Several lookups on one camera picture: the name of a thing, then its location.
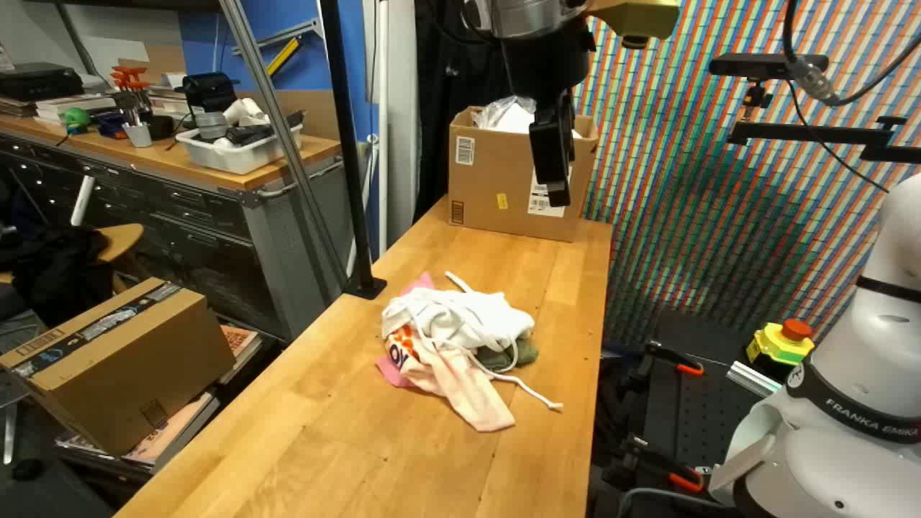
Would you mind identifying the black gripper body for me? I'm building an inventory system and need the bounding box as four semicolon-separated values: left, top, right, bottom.
523;24;598;139

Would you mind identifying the white rope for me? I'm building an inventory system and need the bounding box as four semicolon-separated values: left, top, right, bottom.
441;271;566;415

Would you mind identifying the peach printed cloth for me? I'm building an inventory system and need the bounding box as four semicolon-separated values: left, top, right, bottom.
382;319;517;435

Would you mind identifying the white packing material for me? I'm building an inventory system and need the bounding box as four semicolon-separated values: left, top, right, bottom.
474;94;542;135

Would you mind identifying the cardboard box with labels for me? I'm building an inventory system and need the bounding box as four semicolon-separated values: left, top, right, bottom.
445;103;601;243

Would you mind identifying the dark green cloth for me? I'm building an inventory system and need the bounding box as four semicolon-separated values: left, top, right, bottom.
474;335;542;375

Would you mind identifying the black stand pole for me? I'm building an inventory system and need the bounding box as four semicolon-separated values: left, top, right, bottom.
317;0;388;299

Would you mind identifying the pink cloth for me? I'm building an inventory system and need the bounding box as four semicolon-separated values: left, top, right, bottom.
372;271;441;392

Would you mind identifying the silver metal pole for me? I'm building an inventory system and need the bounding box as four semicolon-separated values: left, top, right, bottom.
217;0;348;284

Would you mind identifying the grey workbench with wood top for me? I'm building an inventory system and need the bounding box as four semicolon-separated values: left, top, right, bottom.
0;112;355;342

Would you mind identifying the yellow red emergency stop button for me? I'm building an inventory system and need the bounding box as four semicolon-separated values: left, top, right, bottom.
745;316;818;368

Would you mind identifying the white plastic bin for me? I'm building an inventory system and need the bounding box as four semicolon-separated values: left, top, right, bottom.
173;112;309;179

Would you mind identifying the black device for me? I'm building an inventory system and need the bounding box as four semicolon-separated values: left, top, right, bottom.
182;70;238;115

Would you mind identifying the blue board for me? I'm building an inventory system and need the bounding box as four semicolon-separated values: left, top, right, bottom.
179;0;372;94

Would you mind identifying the orange tool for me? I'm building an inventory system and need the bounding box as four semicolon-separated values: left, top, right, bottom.
110;60;153;94

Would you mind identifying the wooden stool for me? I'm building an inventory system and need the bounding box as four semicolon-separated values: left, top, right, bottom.
88;221;147;268

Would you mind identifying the green small object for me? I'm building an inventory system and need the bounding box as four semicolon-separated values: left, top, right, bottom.
57;106;93;135

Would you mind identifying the large cardboard box black tape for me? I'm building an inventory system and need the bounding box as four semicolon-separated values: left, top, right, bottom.
0;277;238;457

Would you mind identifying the black cloth bundle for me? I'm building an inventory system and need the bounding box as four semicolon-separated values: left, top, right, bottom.
0;225;114;327

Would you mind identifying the black flat case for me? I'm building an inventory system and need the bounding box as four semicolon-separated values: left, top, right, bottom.
0;60;87;103

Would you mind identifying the black camera on mount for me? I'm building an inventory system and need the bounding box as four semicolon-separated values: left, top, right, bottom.
706;51;832;80

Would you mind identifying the orange handled clamp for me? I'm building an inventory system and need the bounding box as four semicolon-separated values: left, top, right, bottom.
641;339;712;379
627;435;714;502

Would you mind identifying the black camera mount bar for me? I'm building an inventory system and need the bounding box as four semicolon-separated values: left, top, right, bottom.
726;115;921;168

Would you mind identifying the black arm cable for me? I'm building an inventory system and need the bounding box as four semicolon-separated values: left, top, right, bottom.
779;0;921;109

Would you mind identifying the white cylinder handle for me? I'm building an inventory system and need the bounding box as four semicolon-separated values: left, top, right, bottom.
68;171;99;230

